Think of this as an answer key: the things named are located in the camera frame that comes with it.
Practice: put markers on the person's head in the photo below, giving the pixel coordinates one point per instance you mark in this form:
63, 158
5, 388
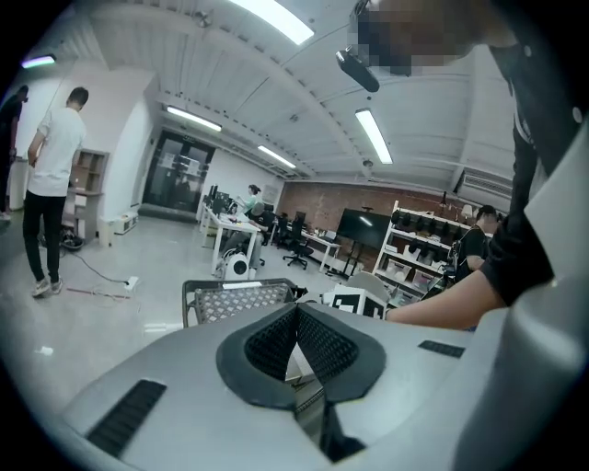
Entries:
437, 27

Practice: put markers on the black flat screen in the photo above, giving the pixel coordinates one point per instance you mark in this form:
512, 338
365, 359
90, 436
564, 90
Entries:
363, 227

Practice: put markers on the white pedestal cabinet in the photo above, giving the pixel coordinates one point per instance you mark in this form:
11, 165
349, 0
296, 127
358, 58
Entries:
19, 184

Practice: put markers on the person's right forearm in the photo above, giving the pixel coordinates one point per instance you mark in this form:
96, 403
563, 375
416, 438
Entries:
451, 303

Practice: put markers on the black computer monitor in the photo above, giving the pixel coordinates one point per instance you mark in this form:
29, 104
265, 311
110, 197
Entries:
216, 200

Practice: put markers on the white ceiling air conditioner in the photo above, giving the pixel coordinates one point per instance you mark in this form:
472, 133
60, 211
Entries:
483, 184

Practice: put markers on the grey mesh basket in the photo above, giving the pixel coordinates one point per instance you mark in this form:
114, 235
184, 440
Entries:
239, 301

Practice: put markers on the wooden cubby shelf unit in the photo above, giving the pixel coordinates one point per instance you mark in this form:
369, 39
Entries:
89, 184

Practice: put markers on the white low cabinet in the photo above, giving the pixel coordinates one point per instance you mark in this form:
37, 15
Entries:
128, 223

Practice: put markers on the white shelf rack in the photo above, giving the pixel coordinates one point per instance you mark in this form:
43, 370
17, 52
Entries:
414, 271

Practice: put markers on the white desk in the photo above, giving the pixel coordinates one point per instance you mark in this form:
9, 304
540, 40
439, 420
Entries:
230, 225
322, 239

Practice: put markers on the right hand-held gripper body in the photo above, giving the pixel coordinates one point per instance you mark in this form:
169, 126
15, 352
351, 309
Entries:
375, 299

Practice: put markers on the white plastic bin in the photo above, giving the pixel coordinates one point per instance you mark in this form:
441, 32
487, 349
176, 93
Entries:
106, 232

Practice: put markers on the row of black round devices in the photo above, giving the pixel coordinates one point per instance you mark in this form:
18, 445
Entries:
430, 225

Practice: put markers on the black head camera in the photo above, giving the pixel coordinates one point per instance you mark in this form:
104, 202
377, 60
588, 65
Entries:
359, 69

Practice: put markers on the white power strip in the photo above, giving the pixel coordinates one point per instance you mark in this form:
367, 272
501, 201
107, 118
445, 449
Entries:
132, 281

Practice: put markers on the white round-faced appliance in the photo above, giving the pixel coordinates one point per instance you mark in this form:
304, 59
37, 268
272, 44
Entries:
239, 267

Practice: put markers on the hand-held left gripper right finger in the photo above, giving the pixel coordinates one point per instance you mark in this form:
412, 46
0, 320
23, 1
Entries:
366, 363

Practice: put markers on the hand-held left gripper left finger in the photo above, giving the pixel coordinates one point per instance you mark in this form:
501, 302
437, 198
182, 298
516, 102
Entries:
232, 363

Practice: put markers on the person's black shirt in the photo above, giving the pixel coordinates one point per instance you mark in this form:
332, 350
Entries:
520, 207

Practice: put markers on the black office chair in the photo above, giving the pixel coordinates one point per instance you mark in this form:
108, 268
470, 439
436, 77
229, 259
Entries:
299, 248

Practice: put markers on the white table lamp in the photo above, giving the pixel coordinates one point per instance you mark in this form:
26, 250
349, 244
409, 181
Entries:
467, 212

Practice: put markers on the grey chair black legs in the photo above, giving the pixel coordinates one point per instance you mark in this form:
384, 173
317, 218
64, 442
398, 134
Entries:
375, 279

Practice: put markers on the ceiling light bar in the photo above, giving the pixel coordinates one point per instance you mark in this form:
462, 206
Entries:
277, 156
193, 118
276, 18
39, 61
373, 135

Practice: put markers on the dark glass double door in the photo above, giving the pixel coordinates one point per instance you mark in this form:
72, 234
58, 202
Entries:
177, 172

